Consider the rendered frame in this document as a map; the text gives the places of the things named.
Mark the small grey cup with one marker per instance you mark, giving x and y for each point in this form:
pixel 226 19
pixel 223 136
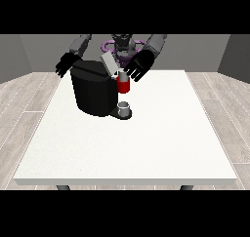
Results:
pixel 123 108

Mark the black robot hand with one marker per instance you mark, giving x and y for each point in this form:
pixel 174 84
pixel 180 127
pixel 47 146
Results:
pixel 141 64
pixel 66 62

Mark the red pod holder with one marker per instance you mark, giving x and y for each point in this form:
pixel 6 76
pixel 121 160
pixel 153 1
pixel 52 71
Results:
pixel 123 85

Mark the small grey coffee pod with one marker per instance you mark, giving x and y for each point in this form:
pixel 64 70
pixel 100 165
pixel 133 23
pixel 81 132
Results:
pixel 122 75

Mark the pale grey machine lid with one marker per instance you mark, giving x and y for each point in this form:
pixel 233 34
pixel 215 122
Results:
pixel 109 64

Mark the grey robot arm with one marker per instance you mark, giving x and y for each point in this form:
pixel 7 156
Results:
pixel 156 43
pixel 79 45

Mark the grey robot trunk purple rings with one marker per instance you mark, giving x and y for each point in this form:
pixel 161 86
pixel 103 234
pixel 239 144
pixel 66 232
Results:
pixel 122 46

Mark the black coffee machine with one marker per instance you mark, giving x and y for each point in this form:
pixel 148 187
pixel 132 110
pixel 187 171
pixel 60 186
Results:
pixel 92 88

